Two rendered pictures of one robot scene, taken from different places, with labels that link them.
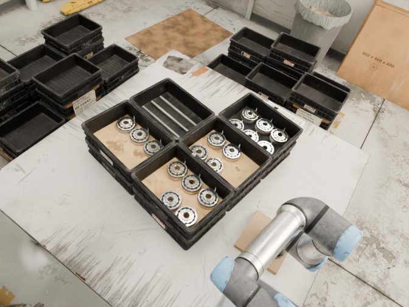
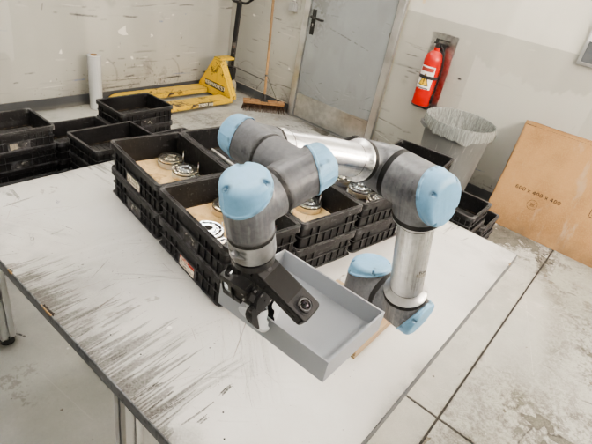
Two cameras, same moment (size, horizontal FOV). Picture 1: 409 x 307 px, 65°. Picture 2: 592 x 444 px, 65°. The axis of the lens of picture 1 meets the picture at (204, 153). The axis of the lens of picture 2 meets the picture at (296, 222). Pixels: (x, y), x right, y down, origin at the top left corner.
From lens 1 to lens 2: 0.75 m
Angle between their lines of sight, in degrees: 22
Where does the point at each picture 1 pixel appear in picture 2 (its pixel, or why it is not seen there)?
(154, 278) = (160, 330)
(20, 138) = not seen: hidden behind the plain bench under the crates
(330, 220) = (411, 158)
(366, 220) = (529, 393)
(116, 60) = not seen: hidden behind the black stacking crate
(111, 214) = (121, 255)
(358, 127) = (514, 276)
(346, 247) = (432, 183)
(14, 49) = not seen: hidden behind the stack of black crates
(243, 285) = (259, 128)
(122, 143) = (159, 176)
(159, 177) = (200, 212)
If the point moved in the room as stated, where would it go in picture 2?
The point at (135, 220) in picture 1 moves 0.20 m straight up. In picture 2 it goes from (153, 265) to (154, 214)
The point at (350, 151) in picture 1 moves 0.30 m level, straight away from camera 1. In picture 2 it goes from (486, 247) to (515, 229)
